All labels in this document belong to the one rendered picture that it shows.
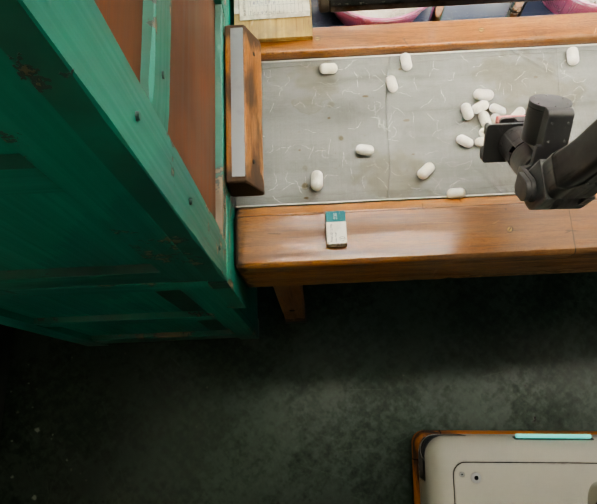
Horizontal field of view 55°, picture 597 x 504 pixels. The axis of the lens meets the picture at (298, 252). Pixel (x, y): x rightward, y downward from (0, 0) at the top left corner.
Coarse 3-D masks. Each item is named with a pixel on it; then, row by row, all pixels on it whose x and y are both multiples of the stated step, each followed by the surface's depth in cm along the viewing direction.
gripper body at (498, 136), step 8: (488, 128) 90; (496, 128) 90; (504, 128) 90; (512, 128) 89; (520, 128) 89; (488, 136) 90; (496, 136) 90; (504, 136) 90; (512, 136) 88; (520, 136) 87; (488, 144) 91; (496, 144) 91; (504, 144) 89; (512, 144) 87; (520, 144) 85; (488, 152) 92; (496, 152) 92; (504, 152) 89; (512, 152) 87; (488, 160) 93; (496, 160) 93; (504, 160) 93
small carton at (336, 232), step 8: (328, 216) 98; (336, 216) 98; (344, 216) 98; (328, 224) 98; (336, 224) 98; (344, 224) 98; (328, 232) 98; (336, 232) 98; (344, 232) 98; (328, 240) 97; (336, 240) 97; (344, 240) 97
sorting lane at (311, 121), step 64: (320, 64) 111; (384, 64) 111; (448, 64) 110; (512, 64) 110; (576, 64) 109; (320, 128) 108; (384, 128) 107; (448, 128) 107; (576, 128) 106; (320, 192) 104; (384, 192) 104; (512, 192) 103
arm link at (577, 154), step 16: (592, 128) 65; (576, 144) 68; (592, 144) 65; (544, 160) 75; (560, 160) 71; (576, 160) 68; (592, 160) 65; (544, 176) 75; (560, 176) 71; (576, 176) 68; (592, 176) 67; (544, 192) 74; (560, 192) 72; (576, 192) 72; (592, 192) 72; (528, 208) 79; (544, 208) 77; (560, 208) 78; (576, 208) 78
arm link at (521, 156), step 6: (522, 144) 85; (528, 144) 82; (516, 150) 85; (522, 150) 84; (528, 150) 83; (516, 156) 84; (522, 156) 83; (528, 156) 82; (510, 162) 86; (516, 162) 84; (522, 162) 82; (528, 162) 82; (516, 168) 84; (516, 174) 85
